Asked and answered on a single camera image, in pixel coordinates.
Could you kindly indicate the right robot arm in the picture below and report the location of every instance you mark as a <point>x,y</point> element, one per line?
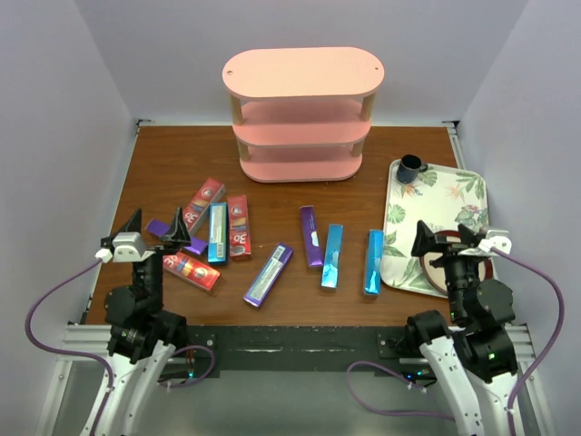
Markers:
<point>476,365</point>

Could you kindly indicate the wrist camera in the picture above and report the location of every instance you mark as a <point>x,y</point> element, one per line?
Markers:
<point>494,239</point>
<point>124,247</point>

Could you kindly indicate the purple toothpaste box with label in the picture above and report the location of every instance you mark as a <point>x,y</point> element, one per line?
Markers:
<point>268,275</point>

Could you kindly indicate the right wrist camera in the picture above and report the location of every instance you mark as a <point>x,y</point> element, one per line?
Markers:
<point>494,239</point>

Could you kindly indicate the pink three-tier shelf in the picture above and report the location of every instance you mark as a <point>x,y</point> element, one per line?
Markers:
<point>302,114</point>

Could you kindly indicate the blue toothpaste box with label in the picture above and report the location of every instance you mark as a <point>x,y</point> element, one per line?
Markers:
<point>217,246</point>

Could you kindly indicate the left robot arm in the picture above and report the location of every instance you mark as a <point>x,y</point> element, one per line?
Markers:
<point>143,335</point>

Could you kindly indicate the red toothpaste box lower left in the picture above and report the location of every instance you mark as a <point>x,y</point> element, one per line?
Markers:
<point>192,271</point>

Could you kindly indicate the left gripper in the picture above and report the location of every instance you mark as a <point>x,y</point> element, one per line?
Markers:
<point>132,224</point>

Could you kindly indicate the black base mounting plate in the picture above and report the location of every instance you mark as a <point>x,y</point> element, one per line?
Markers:
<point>308,349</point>

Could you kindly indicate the dark blue mug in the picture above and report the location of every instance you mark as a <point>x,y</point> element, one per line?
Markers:
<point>410,166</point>

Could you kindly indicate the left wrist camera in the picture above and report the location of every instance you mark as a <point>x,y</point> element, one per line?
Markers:
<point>124,247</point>

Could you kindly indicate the red toothpaste box middle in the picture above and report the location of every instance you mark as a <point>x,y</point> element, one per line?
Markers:
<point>239,228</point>

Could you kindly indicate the red rimmed plate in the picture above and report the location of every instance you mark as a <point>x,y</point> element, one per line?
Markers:
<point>436,276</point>

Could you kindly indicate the floral serving tray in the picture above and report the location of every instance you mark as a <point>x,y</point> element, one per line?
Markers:
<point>442,197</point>

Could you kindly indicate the red toothpaste box upper left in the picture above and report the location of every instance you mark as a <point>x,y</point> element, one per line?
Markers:
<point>197,210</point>

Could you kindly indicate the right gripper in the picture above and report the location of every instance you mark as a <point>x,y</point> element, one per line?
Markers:
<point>426,240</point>

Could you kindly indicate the red toothpaste box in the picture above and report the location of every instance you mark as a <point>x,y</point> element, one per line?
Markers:
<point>192,271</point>
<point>239,228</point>
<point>197,210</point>

